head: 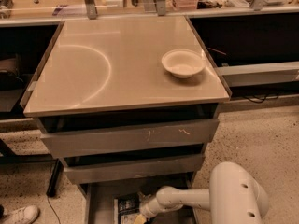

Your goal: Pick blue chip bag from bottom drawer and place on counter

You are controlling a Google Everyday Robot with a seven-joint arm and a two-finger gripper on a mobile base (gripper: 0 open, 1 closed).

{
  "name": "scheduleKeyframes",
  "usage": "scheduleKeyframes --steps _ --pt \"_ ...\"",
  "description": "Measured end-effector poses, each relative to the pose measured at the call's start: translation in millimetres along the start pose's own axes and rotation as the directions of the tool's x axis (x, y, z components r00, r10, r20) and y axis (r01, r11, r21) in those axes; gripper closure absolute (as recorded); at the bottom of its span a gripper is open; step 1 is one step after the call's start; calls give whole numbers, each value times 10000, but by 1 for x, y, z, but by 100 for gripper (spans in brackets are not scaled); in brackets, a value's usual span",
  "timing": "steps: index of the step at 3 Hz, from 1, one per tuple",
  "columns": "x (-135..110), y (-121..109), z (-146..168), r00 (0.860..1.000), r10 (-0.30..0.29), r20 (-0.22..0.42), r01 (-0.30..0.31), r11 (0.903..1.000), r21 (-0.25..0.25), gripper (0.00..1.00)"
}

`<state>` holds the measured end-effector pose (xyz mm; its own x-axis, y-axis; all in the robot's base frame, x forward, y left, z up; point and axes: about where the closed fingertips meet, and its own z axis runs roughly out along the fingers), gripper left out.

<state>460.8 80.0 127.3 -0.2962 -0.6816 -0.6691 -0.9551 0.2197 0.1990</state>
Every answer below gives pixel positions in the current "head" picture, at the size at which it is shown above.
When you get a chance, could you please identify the white sneaker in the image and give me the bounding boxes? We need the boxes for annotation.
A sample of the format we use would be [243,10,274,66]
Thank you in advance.
[0,205,39,224]

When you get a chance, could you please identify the black table leg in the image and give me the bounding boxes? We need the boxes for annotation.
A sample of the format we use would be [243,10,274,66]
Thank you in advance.
[46,160,64,198]

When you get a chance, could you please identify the middle metal bracket post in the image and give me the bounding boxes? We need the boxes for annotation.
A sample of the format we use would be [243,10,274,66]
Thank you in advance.
[156,0,166,16]

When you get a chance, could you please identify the blue chip bag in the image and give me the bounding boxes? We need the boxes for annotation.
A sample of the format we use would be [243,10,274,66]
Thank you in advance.
[113,193,141,224]

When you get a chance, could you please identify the bottom open grey drawer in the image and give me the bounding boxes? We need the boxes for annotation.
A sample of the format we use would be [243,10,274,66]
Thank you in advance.
[85,174,197,224]

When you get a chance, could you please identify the black floor cable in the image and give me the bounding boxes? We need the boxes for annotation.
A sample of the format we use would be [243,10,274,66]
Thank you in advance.
[46,161,62,224]

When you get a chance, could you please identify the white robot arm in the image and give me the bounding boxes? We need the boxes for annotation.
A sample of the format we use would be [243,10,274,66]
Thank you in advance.
[139,162,269,224]

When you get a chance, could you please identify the white paper bowl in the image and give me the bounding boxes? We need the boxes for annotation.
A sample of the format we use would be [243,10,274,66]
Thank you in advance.
[161,49,205,78]

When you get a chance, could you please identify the middle grey drawer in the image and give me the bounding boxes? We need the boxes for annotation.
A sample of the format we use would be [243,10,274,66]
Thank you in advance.
[64,153,204,184]

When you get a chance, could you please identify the grey drawer cabinet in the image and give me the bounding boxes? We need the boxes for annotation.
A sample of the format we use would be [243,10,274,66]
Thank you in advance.
[20,15,233,224]

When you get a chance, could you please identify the top grey drawer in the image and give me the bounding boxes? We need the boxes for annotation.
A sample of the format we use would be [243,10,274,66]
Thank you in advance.
[41,119,219,158]

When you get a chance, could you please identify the left metal bracket post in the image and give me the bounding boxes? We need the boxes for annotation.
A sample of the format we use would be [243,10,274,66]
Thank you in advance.
[84,0,97,20]

